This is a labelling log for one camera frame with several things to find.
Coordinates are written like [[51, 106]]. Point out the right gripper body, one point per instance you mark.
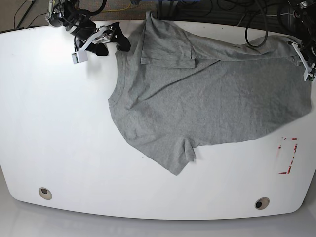
[[84, 30]]

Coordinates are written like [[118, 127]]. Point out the right table grommet hole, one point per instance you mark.
[[262, 203]]

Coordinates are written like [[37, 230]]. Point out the grey t-shirt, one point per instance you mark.
[[176, 91]]

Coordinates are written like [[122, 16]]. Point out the red tape marking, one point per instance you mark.
[[285, 155]]

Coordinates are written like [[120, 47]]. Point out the table grommet hole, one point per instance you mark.
[[262, 203], [45, 193]]

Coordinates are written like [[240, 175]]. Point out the left table grommet hole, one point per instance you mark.
[[45, 193]]

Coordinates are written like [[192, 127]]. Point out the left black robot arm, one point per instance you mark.
[[258, 17]]

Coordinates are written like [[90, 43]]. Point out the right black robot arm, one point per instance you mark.
[[76, 21]]

